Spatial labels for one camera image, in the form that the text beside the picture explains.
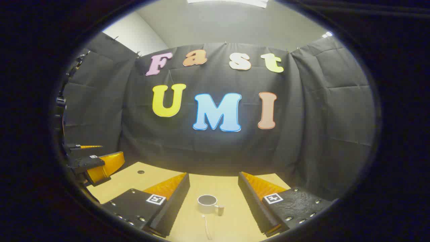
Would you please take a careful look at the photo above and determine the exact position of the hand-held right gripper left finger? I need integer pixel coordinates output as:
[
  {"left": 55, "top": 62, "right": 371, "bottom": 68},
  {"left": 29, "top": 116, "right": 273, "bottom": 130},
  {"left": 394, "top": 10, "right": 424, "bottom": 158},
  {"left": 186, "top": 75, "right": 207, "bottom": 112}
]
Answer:
[{"left": 101, "top": 172, "right": 190, "bottom": 238}]

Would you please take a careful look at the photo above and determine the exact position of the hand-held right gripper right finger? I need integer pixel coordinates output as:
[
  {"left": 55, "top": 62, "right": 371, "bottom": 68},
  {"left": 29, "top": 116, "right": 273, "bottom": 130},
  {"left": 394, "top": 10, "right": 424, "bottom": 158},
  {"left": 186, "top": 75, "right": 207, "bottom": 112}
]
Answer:
[{"left": 238, "top": 171, "right": 333, "bottom": 238}]

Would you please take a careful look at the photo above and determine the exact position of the beige toothbrush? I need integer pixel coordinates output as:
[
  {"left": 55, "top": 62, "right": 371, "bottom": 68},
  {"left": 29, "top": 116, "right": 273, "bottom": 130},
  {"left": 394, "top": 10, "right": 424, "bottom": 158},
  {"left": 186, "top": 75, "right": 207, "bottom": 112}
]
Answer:
[{"left": 202, "top": 214, "right": 213, "bottom": 240}]

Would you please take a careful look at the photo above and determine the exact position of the white cup with wooden handle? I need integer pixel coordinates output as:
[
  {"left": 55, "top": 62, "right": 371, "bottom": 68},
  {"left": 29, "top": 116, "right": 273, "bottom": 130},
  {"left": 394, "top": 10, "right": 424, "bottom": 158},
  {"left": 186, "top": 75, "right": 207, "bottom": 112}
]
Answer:
[{"left": 197, "top": 194, "right": 225, "bottom": 216}]

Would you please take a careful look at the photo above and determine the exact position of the light wooden desktop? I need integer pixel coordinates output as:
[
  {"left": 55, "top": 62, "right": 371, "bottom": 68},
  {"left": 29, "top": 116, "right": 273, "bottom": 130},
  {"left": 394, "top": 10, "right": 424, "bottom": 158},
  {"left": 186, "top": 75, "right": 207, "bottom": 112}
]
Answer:
[{"left": 87, "top": 161, "right": 292, "bottom": 242}]

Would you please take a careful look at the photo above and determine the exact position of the black backdrop cloth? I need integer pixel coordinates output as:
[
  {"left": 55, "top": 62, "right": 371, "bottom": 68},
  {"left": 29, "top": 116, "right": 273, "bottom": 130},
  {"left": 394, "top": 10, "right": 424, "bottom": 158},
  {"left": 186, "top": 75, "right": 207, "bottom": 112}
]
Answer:
[{"left": 62, "top": 32, "right": 377, "bottom": 202}]

